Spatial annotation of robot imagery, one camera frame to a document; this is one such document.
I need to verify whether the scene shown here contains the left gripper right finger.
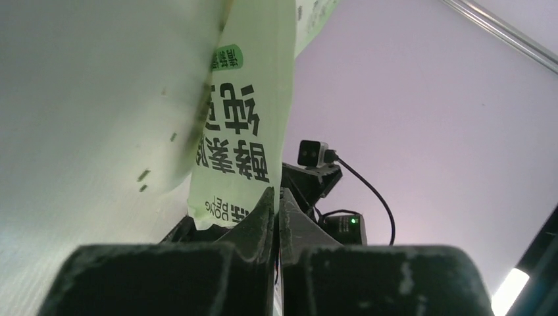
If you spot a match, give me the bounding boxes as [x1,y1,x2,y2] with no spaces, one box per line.
[278,189,493,315]

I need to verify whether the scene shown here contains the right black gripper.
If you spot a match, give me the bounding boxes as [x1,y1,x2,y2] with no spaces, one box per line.
[281,163,367,245]

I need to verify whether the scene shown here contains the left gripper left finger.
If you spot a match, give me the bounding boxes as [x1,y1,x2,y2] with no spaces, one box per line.
[39,187,276,315]

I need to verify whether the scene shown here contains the green cat litter bag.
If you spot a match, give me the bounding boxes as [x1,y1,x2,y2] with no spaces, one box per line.
[187,1,338,230]

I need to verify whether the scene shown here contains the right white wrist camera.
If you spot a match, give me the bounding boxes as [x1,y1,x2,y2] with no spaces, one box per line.
[297,140,338,167]

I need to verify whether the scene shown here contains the right black camera cable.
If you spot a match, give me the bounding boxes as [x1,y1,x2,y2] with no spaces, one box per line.
[318,152,397,246]

